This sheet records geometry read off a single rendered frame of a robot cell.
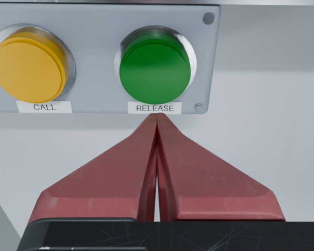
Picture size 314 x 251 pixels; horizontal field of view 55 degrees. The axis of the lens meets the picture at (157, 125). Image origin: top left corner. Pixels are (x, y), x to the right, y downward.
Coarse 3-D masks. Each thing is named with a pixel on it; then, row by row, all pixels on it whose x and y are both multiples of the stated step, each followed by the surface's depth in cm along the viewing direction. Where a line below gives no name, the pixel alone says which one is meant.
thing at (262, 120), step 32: (224, 96) 30; (256, 96) 30; (288, 96) 30; (0, 128) 33; (32, 128) 33; (64, 128) 33; (96, 128) 33; (128, 128) 33; (192, 128) 33; (224, 128) 33; (256, 128) 33; (288, 128) 33; (0, 160) 36; (32, 160) 36; (64, 160) 36; (256, 160) 36; (288, 160) 36; (0, 192) 39; (32, 192) 39; (288, 192) 39
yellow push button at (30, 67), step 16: (0, 48) 16; (16, 48) 16; (32, 48) 16; (48, 48) 16; (0, 64) 16; (16, 64) 16; (32, 64) 16; (48, 64) 16; (64, 64) 17; (0, 80) 17; (16, 80) 17; (32, 80) 17; (48, 80) 17; (64, 80) 17; (16, 96) 17; (32, 96) 17; (48, 96) 17
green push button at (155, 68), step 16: (128, 48) 16; (144, 48) 16; (160, 48) 16; (176, 48) 16; (128, 64) 16; (144, 64) 16; (160, 64) 16; (176, 64) 16; (128, 80) 17; (144, 80) 17; (160, 80) 17; (176, 80) 17; (144, 96) 17; (160, 96) 17; (176, 96) 18
